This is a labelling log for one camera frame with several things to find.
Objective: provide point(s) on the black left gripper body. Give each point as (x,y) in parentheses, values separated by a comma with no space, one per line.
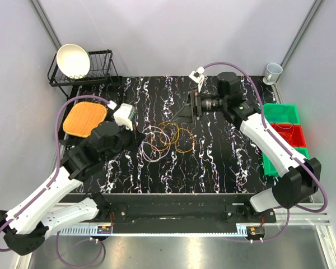
(128,139)

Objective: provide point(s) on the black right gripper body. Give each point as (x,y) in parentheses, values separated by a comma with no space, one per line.
(197,104)

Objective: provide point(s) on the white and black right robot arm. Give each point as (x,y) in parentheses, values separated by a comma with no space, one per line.
(298,175)

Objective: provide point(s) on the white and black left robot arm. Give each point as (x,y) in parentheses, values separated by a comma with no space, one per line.
(29,224)

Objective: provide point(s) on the black marbled mat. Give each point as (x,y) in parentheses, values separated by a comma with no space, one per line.
(210,156)

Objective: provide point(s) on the orange woven basket tray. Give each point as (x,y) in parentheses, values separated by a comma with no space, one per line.
(83,118)

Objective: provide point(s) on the black tray under basket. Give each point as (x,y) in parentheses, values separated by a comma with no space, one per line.
(111,92)

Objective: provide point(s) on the green bin far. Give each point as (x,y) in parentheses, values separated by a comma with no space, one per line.
(281,113)

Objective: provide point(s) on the green bin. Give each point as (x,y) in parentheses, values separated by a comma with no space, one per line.
(281,113)
(269,168)

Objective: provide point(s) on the white mug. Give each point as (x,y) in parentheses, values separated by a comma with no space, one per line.
(272,73)

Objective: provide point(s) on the white bowl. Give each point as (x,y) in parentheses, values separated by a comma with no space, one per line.
(73,61)

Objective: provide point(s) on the green bin near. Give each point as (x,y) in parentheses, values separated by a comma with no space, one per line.
(269,168)

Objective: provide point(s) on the red bin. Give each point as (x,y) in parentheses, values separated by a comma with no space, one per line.
(291,133)

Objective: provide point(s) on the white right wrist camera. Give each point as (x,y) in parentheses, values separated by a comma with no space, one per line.
(198,77)

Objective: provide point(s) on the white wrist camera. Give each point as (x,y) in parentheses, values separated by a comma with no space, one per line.
(123,114)
(198,77)

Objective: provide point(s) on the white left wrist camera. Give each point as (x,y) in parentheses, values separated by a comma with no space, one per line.
(123,114)

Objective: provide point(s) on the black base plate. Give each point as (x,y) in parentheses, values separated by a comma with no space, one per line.
(196,215)

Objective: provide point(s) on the black wire dish rack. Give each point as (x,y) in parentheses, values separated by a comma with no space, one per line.
(102,70)

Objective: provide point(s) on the aluminium frame rail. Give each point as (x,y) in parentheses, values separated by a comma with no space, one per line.
(301,238)

